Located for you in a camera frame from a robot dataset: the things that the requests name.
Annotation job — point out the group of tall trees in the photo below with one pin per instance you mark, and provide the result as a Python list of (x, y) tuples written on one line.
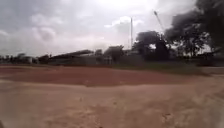
[(200, 26)]

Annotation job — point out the small dark tree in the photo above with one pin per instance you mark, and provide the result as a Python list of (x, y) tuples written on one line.
[(114, 52)]

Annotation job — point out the round dark tree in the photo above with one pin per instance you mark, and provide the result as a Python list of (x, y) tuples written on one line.
[(148, 41)]

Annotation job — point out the red running track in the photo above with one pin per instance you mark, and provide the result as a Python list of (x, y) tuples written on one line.
[(93, 76)]

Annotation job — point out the crane boom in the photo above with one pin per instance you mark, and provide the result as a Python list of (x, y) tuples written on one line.
[(159, 22)]

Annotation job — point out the low distant buildings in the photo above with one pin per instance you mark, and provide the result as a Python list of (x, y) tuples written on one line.
[(23, 60)]

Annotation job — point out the grandstand with slanted roof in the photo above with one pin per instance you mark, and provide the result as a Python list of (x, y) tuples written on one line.
[(75, 56)]

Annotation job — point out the grass strip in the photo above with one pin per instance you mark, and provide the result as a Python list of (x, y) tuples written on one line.
[(166, 67)]

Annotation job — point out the tall thin pole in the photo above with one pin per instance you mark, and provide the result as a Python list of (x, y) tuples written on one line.
[(131, 33)]

